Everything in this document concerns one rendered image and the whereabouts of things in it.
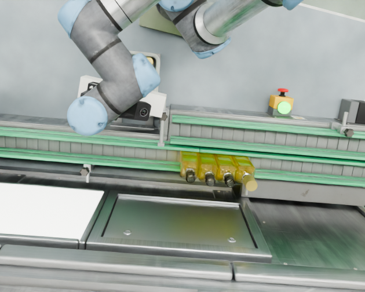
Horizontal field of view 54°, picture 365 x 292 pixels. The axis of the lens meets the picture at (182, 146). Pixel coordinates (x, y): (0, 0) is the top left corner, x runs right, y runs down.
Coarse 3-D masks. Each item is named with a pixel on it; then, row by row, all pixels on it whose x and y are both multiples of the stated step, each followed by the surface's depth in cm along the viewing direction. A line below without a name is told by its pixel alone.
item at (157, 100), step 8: (80, 80) 98; (88, 80) 98; (96, 80) 98; (80, 88) 99; (80, 96) 99; (152, 96) 100; (160, 96) 100; (152, 104) 100; (160, 104) 100; (152, 112) 101; (160, 112) 101
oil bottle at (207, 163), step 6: (198, 156) 119; (204, 156) 117; (210, 156) 118; (204, 162) 111; (210, 162) 112; (216, 162) 113; (204, 168) 108; (210, 168) 108; (216, 168) 109; (198, 174) 112; (204, 174) 108; (216, 174) 108; (204, 180) 109; (216, 180) 110
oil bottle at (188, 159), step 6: (180, 156) 119; (186, 156) 114; (192, 156) 114; (180, 162) 115; (186, 162) 108; (192, 162) 109; (198, 162) 109; (180, 168) 112; (186, 168) 107; (192, 168) 107; (198, 168) 108; (180, 174) 110
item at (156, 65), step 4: (132, 52) 122; (136, 52) 122; (140, 52) 122; (144, 52) 123; (148, 56) 125; (152, 56) 123; (156, 56) 123; (156, 60) 123; (156, 64) 124; (156, 68) 124; (156, 88) 126
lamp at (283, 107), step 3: (282, 102) 128; (285, 102) 127; (279, 105) 128; (282, 105) 127; (285, 105) 127; (288, 105) 127; (279, 108) 128; (282, 108) 127; (285, 108) 127; (288, 108) 127; (279, 111) 129; (282, 111) 128; (285, 111) 127; (288, 111) 128
